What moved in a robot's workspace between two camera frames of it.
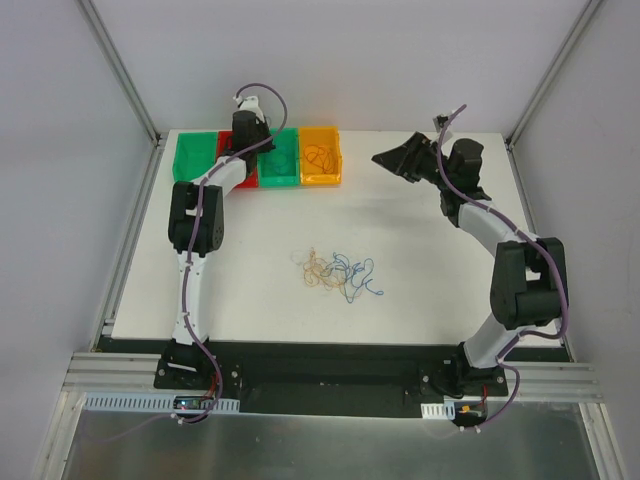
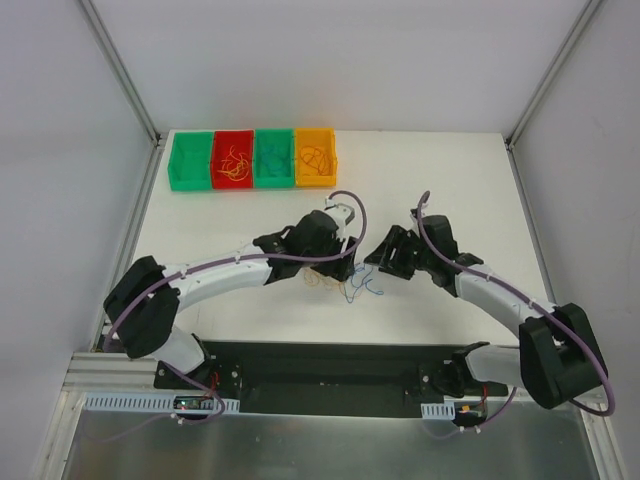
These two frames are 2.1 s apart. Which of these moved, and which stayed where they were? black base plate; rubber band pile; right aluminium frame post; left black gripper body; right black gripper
Moved: left black gripper body; right black gripper
Stayed: right aluminium frame post; rubber band pile; black base plate
